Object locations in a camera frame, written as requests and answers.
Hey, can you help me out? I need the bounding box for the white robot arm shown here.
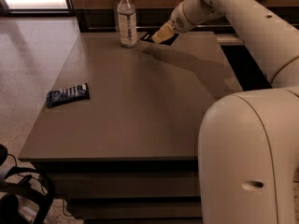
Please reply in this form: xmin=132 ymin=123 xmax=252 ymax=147
xmin=154 ymin=0 xmax=299 ymax=224

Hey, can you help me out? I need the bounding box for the metal rail bracket left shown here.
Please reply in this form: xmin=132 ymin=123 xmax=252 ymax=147
xmin=112 ymin=0 xmax=121 ymax=31

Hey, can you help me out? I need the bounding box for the clear plastic water bottle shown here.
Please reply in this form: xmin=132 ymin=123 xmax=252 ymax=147
xmin=117 ymin=0 xmax=137 ymax=48

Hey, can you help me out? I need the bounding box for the black rxbar chocolate wrapper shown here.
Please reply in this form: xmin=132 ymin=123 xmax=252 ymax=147
xmin=140 ymin=32 xmax=178 ymax=46

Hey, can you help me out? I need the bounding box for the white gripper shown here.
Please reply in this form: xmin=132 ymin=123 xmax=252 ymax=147
xmin=151 ymin=3 xmax=195 ymax=44

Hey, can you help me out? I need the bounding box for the blue snack bar wrapper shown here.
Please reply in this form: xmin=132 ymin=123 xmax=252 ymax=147
xmin=46 ymin=83 xmax=90 ymax=108

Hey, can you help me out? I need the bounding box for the grey drawer cabinet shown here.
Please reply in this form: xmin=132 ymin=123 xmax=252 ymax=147
xmin=19 ymin=32 xmax=240 ymax=224

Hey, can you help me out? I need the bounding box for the horizontal metal rail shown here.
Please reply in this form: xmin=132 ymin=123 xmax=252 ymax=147
xmin=85 ymin=24 xmax=234 ymax=32

